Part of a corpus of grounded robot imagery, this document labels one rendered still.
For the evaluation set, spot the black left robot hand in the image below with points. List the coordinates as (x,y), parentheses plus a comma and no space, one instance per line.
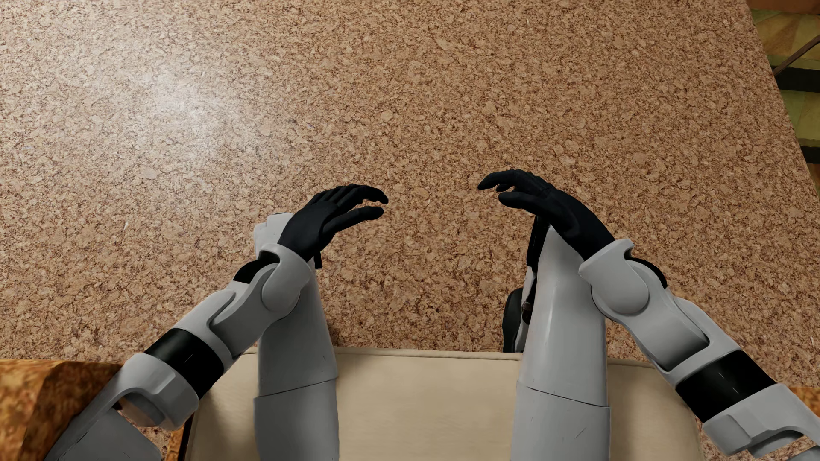
(314,224)

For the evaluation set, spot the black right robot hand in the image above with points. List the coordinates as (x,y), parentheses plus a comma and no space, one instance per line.
(557,205)

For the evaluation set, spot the beige chair seat cushion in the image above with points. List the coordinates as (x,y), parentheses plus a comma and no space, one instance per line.
(423,410)

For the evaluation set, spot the white left robot leg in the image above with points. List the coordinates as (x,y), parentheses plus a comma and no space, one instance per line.
(294,358)

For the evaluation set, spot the white robot leg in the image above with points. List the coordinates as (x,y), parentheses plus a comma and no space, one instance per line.
(294,358)
(564,346)

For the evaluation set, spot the white right robot leg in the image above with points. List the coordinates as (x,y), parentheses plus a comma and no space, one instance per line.
(564,346)

